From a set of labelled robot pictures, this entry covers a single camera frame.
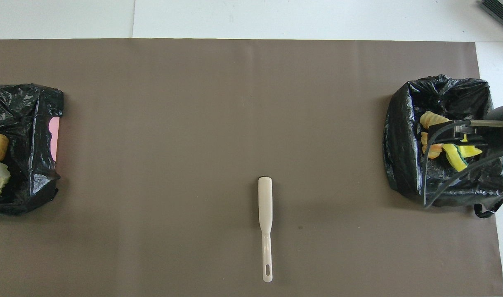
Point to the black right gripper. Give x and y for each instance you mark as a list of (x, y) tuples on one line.
[(497, 140)]

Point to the yellow wavy sponge piece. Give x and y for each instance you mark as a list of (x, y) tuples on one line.
[(472, 151)]

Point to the yellow green scouring sponge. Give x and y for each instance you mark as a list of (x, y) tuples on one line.
[(455, 157)]

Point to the greenish striped croissant piece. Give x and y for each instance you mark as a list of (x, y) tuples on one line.
[(430, 119)]

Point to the orange striped croissant piece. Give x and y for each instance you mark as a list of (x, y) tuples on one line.
[(430, 153)]

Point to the beige hand brush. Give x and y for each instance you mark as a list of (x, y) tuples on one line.
[(265, 206)]

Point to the black bag lined open bin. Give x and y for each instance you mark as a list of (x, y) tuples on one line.
[(404, 165)]

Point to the pink plastic bin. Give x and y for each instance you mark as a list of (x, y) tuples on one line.
[(55, 136)]

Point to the crumpled black trash bag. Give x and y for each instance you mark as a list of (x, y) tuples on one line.
[(28, 123)]

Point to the black ribbed device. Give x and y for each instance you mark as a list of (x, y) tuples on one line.
[(501, 10)]

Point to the brown paper table mat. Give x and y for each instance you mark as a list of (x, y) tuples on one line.
[(193, 123)]

